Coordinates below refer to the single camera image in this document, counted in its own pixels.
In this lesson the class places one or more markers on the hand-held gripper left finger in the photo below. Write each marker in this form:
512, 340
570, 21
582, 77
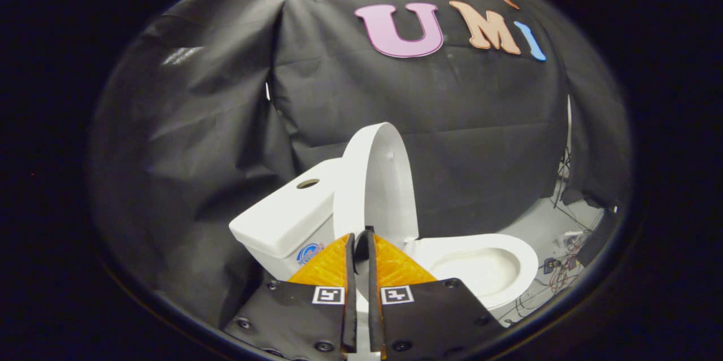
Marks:
350, 316

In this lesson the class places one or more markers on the black backdrop cloth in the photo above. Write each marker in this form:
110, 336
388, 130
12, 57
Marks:
452, 124

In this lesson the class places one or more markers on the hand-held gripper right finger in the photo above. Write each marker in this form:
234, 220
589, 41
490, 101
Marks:
374, 316

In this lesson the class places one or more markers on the black light stand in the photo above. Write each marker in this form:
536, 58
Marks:
565, 163

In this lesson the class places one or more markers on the black flat panel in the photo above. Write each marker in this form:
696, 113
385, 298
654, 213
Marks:
596, 239

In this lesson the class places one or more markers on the white toilet lid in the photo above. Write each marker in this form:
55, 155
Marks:
384, 191

